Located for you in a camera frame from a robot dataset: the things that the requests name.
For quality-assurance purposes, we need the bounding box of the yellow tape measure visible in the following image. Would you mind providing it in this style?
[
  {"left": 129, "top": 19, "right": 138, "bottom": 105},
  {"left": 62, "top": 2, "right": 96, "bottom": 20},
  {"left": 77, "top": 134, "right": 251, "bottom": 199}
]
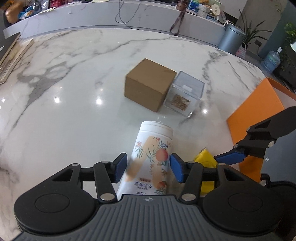
[{"left": 194, "top": 148, "right": 219, "bottom": 195}]

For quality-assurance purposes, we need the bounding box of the white peach-print wipes canister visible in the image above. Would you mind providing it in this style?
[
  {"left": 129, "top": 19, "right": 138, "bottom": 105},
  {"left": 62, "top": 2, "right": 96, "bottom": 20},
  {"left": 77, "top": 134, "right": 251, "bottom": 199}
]
[{"left": 117, "top": 121, "right": 173, "bottom": 199}]

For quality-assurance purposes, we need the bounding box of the clear plastic cube box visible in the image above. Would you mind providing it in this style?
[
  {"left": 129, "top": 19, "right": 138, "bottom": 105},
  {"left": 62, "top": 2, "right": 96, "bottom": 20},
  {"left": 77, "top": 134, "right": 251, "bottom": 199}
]
[{"left": 163, "top": 71, "right": 205, "bottom": 118}]

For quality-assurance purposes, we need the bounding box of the brown cardboard box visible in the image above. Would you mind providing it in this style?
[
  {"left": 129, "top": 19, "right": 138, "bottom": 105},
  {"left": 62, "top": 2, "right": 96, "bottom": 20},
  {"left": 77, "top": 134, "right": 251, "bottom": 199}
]
[{"left": 125, "top": 58, "right": 177, "bottom": 112}]

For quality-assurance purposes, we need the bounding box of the orange cardboard storage box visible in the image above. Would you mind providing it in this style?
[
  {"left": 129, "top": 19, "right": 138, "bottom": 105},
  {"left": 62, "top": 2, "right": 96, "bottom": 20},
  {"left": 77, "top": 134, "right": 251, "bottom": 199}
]
[{"left": 226, "top": 77, "right": 296, "bottom": 183}]

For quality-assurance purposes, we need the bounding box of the blue water jug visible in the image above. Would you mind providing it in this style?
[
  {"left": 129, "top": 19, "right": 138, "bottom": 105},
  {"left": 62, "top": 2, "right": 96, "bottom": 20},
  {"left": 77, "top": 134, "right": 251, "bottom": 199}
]
[{"left": 261, "top": 46, "right": 282, "bottom": 74}]

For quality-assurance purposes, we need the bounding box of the woven pastel basket bag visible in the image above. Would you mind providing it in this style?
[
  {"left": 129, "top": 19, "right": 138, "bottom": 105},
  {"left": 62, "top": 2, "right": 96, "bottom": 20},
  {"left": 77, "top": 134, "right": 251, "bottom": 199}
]
[{"left": 235, "top": 42, "right": 247, "bottom": 59}]

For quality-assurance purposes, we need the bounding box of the tall green potted plant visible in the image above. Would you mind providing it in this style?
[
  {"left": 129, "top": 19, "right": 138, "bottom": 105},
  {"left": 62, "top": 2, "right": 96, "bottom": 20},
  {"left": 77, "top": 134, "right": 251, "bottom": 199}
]
[{"left": 239, "top": 9, "right": 272, "bottom": 47}]

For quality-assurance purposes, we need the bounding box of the grey metal trash bin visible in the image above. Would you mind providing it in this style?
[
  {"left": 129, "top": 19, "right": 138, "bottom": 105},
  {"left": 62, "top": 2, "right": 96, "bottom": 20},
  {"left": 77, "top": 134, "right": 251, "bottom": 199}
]
[{"left": 218, "top": 24, "right": 246, "bottom": 55}]

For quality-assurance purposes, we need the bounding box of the trailing ivy plant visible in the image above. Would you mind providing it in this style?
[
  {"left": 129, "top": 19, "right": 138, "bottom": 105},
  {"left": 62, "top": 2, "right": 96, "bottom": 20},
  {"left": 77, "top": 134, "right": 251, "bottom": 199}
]
[{"left": 280, "top": 23, "right": 295, "bottom": 71}]

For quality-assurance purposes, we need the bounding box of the round paper fan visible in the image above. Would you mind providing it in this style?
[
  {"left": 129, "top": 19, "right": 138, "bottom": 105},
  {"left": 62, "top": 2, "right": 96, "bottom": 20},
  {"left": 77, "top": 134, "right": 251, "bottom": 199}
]
[{"left": 211, "top": 4, "right": 221, "bottom": 16}]

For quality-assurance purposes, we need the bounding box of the stack of books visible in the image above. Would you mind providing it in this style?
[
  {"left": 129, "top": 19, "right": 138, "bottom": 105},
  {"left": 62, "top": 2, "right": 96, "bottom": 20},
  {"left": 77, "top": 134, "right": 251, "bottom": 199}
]
[{"left": 1, "top": 32, "right": 34, "bottom": 84}]

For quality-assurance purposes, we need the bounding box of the brown camera bag with strap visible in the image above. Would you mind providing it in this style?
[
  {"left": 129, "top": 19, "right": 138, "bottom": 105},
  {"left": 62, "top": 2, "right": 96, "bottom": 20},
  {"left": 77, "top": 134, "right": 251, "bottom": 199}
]
[{"left": 170, "top": 0, "right": 188, "bottom": 36}]

